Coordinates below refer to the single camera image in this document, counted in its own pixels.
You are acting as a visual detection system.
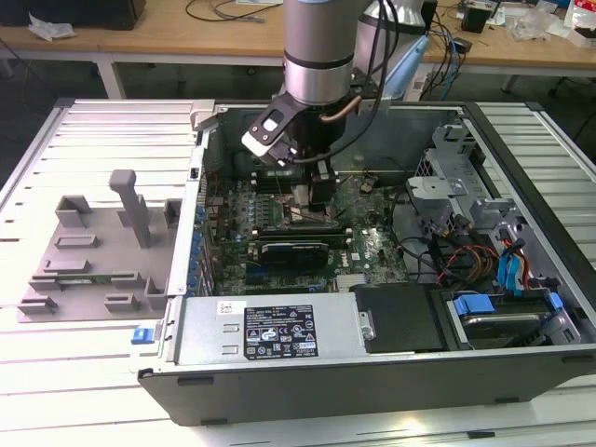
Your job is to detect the yellow red black wire bundle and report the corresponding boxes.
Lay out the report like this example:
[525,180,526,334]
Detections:
[436,231,500,286]

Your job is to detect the clear plastic bags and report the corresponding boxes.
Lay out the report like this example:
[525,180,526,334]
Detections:
[507,4,570,44]

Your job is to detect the silver chipset heatsink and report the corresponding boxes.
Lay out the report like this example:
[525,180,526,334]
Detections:
[336,274,368,292]

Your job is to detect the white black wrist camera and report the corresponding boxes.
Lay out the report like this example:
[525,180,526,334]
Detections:
[240,105,302,166]

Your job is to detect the grey plastic parts rack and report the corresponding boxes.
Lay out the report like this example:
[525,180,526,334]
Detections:
[16,169,185,325]

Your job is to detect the crumpled white paper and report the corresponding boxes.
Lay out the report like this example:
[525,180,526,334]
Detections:
[27,12,76,43]

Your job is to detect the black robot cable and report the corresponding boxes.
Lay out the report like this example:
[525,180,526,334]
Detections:
[278,0,392,164]

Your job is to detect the blue flat data wire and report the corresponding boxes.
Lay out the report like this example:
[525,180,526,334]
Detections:
[496,236,528,300]

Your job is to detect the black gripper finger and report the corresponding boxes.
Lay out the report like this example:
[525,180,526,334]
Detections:
[307,158,338,218]

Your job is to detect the black open PC case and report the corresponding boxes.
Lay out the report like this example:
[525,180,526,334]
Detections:
[138,100,596,427]

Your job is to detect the large black box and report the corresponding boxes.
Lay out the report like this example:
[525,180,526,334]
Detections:
[0,0,148,32]

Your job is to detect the wooden desk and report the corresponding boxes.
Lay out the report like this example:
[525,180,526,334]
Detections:
[0,0,596,100]

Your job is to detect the black plastic air shroud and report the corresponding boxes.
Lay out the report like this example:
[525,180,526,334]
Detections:
[348,281,449,355]

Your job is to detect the CPU socket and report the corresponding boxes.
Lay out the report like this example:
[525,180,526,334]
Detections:
[278,191,335,229]

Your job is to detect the white bag red print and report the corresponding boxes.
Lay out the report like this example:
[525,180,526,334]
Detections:
[562,0,596,48]

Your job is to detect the black graphics card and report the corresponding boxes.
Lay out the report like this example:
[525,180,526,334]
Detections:
[253,239,330,269]

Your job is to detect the small black cube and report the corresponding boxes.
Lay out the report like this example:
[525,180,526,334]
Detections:
[460,4,491,34]

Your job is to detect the black RAM slot bank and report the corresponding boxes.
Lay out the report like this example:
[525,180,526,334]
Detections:
[252,224,351,249]
[250,169,340,195]

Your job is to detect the blue hanging cable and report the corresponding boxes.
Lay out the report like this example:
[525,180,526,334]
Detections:
[436,21,463,102]

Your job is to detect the green motherboard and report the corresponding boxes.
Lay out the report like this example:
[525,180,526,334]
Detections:
[199,170,412,296]

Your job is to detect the grey power supply unit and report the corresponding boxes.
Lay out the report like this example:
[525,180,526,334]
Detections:
[174,295,367,367]

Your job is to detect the hard disk in blue carrier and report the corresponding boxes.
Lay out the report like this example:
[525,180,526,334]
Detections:
[446,291,562,350]

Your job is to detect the silver metal drive cage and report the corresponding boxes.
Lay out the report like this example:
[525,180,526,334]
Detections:
[403,115,528,244]

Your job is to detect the tall black speaker box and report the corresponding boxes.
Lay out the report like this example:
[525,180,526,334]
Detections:
[421,0,440,34]

